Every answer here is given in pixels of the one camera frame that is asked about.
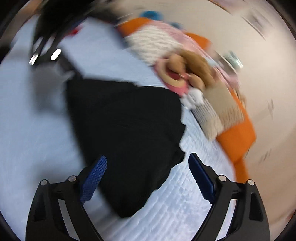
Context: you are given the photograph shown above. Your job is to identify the orange bed headboard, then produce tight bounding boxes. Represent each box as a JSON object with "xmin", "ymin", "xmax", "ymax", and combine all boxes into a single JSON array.
[{"xmin": 119, "ymin": 18, "xmax": 256, "ymax": 183}]

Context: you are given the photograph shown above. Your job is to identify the small white plush toy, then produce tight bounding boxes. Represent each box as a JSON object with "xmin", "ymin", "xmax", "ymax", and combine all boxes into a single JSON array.
[{"xmin": 181, "ymin": 88, "xmax": 204, "ymax": 110}]

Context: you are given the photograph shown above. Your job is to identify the brown monkey plush toy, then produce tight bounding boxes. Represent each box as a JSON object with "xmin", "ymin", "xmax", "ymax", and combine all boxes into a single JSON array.
[{"xmin": 166, "ymin": 50, "xmax": 215, "ymax": 92}]

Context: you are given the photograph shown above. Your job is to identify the pink round cushion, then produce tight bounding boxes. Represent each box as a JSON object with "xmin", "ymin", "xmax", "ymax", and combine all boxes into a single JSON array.
[{"xmin": 154, "ymin": 59, "xmax": 189, "ymax": 96}]

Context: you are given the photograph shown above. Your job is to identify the beige patchwork pillow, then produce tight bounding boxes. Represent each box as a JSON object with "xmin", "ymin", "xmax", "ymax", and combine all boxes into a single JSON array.
[{"xmin": 191, "ymin": 82, "xmax": 244, "ymax": 141}]

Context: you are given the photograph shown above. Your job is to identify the red folded garment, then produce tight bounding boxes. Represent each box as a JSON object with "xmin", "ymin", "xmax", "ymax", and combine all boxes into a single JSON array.
[{"xmin": 67, "ymin": 25, "xmax": 82, "ymax": 37}]

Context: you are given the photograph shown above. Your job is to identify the white instant camera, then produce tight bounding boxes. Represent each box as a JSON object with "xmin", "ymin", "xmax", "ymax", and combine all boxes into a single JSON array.
[{"xmin": 224, "ymin": 51, "xmax": 243, "ymax": 71}]

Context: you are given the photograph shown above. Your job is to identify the light blue bed cover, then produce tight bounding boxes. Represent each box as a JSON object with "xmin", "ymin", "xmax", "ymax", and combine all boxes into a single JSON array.
[{"xmin": 1, "ymin": 19, "xmax": 235, "ymax": 240}]

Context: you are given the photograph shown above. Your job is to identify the pink printed blanket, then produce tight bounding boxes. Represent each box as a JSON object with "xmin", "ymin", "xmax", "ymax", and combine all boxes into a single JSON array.
[{"xmin": 149, "ymin": 21, "xmax": 239, "ymax": 89}]

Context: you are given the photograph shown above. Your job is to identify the blue round toy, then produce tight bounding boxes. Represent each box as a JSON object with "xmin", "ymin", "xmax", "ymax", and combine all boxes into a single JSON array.
[{"xmin": 139, "ymin": 11, "xmax": 164, "ymax": 21}]

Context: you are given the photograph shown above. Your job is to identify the white floral pillow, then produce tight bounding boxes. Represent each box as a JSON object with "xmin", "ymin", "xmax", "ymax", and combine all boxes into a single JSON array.
[{"xmin": 125, "ymin": 25, "xmax": 182, "ymax": 66}]

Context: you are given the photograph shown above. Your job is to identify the black large garment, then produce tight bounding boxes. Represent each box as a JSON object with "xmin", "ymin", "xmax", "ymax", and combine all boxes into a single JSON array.
[{"xmin": 65, "ymin": 78, "xmax": 185, "ymax": 218}]

